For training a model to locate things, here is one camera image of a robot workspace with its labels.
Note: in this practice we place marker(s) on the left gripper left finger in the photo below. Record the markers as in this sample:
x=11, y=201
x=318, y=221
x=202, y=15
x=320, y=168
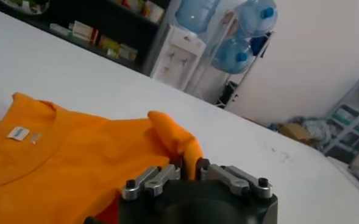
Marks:
x=154, y=181

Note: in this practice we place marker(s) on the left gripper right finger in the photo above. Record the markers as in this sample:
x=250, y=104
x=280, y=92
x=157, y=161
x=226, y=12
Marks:
x=234, y=179

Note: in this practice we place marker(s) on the orange t-shirt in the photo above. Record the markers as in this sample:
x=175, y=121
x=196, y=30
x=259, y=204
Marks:
x=75, y=170

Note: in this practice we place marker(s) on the pile of clothes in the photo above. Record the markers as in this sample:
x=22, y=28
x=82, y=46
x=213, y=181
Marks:
x=319, y=131

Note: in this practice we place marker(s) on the large brown cardboard box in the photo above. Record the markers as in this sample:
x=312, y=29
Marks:
x=296, y=134

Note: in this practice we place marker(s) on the blue standing fan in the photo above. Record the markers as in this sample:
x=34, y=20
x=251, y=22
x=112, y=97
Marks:
x=246, y=76

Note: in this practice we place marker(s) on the blue water jug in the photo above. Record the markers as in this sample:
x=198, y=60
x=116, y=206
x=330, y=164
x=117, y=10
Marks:
x=232, y=56
x=197, y=15
x=255, y=16

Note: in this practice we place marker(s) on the white water dispenser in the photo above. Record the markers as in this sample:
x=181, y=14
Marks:
x=177, y=58

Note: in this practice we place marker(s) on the white green medicine box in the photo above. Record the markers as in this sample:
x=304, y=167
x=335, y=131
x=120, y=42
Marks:
x=128, y=52

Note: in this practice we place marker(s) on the white storage drawer cabinet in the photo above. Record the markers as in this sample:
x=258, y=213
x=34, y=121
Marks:
x=353, y=115

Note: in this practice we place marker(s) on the yellow green medicine box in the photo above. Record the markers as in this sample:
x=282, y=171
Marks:
x=109, y=47

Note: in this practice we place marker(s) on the white red medicine box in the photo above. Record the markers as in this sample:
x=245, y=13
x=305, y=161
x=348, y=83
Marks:
x=84, y=32

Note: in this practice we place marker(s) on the black shelving unit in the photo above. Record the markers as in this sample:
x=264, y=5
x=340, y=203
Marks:
x=106, y=18

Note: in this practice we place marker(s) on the flat white small box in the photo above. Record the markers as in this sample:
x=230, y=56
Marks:
x=60, y=30

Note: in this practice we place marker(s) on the green white plastic bag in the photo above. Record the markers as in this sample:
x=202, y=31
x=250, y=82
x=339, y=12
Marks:
x=27, y=5

